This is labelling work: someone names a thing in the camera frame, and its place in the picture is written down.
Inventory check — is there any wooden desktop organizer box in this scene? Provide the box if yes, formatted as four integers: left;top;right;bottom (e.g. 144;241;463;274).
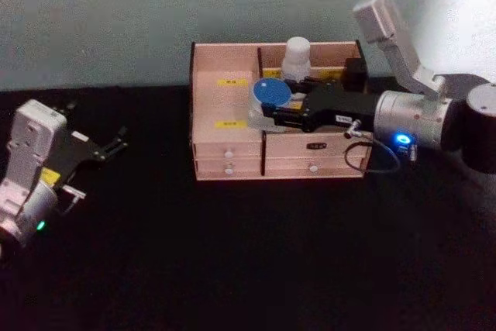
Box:
189;40;375;183

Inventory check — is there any small black box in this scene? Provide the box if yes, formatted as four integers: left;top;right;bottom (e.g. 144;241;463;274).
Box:
342;57;370;95

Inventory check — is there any thin dark cable with plug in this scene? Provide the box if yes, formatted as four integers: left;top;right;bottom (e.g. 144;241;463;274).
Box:
343;119;402;175

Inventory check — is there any round container with blue lid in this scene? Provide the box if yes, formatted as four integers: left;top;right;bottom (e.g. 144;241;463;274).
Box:
247;78;296;131

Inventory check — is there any wide wooden drawer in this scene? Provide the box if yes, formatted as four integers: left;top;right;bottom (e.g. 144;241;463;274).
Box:
265;133;371;158
265;157;367;178

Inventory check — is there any white plastic bottle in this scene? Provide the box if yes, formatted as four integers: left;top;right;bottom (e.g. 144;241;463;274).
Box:
281;36;313;82

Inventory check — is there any small wooden drawer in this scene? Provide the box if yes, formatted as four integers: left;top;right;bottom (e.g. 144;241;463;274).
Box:
195;159;264;180
193;142;264;160

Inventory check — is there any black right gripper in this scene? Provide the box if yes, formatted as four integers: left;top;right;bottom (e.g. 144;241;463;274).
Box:
260;76;384;133

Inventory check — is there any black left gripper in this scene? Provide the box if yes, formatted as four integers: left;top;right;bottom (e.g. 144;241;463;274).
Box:
40;101;130;191

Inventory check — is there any black table cloth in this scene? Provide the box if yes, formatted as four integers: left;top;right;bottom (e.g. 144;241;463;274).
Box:
0;81;496;331

